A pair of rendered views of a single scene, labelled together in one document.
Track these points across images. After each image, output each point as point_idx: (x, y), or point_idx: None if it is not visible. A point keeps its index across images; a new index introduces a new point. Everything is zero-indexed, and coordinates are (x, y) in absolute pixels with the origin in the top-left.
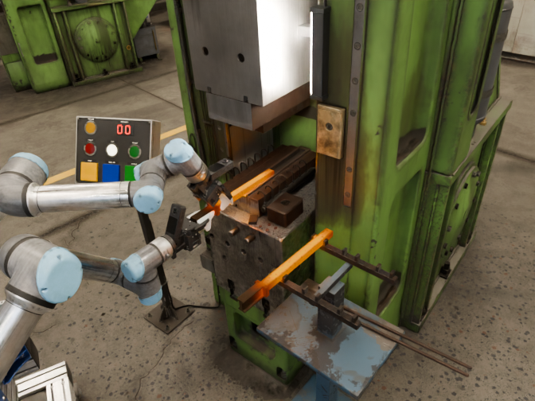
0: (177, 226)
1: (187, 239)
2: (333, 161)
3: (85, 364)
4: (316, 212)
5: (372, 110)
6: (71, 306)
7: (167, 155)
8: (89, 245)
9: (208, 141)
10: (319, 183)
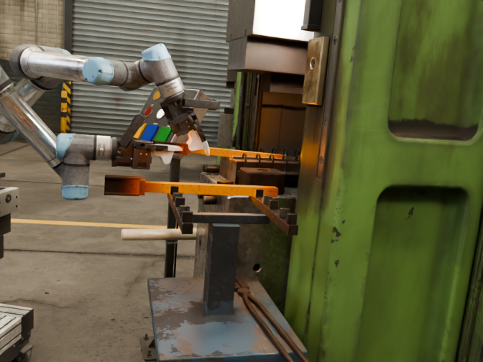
0: (129, 131)
1: (133, 152)
2: (315, 113)
3: (58, 343)
4: (296, 197)
5: (350, 30)
6: (97, 303)
7: (141, 52)
8: (158, 274)
9: (245, 127)
10: (303, 151)
